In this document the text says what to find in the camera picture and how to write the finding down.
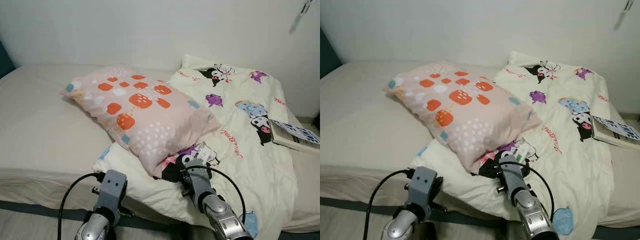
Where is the white packet with green label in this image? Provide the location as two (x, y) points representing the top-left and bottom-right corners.
(512, 139), (540, 163)
(192, 142), (221, 168)

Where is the pink pillow with orange spots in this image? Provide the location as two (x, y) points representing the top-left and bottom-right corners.
(384, 61), (543, 173)
(60, 65), (222, 178)

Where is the white blue printed book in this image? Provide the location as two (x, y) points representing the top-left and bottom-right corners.
(267, 117), (321, 153)
(590, 114), (640, 151)

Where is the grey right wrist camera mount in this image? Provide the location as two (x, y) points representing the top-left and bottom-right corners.
(498, 155), (528, 193)
(184, 159), (213, 198)

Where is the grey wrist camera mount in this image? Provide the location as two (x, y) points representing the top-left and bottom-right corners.
(406, 166), (438, 208)
(95, 169), (128, 213)
(184, 159), (213, 198)
(498, 155), (528, 193)

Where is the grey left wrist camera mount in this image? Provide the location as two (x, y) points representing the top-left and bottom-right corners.
(95, 169), (128, 213)
(406, 166), (438, 208)

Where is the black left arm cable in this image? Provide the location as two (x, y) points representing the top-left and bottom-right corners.
(363, 169), (416, 240)
(57, 171), (106, 240)

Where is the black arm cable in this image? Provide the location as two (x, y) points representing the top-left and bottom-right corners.
(500, 161), (556, 221)
(187, 165), (247, 223)
(57, 171), (106, 240)
(363, 169), (416, 240)

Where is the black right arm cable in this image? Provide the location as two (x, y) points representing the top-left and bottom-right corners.
(500, 161), (556, 221)
(187, 165), (247, 223)

